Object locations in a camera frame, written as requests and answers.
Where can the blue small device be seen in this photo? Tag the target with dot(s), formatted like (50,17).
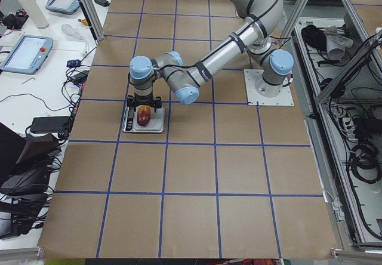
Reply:
(73,63)

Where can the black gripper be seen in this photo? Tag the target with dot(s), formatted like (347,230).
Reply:
(143,102)

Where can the grey crumpled cloth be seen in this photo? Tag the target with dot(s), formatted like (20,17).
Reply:
(336,44)

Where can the blue teach pendant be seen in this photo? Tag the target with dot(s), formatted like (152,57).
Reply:
(63,6)
(28,55)

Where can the white light bulb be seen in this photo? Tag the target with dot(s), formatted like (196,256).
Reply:
(70,31)

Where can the red yellow mango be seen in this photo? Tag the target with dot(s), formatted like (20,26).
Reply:
(143,115)

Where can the white power strip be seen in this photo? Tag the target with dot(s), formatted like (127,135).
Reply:
(346,124)

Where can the upper white tube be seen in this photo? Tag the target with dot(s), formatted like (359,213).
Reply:
(35,13)

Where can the black power brick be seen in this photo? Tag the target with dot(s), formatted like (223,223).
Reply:
(48,124)

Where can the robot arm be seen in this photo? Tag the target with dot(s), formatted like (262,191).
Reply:
(253,37)

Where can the lower blue teach pendant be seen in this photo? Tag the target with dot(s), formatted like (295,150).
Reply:
(28,55)

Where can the upper blue teach pendant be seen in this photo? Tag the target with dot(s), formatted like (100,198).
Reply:
(63,6)

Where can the black power adapter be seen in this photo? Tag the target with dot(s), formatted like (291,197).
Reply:
(103,3)

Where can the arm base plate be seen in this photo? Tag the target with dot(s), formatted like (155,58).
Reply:
(259,93)

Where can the aluminium frame post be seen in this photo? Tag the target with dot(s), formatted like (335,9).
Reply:
(92,18)

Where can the silver digital kitchen scale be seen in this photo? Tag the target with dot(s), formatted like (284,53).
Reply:
(156,124)

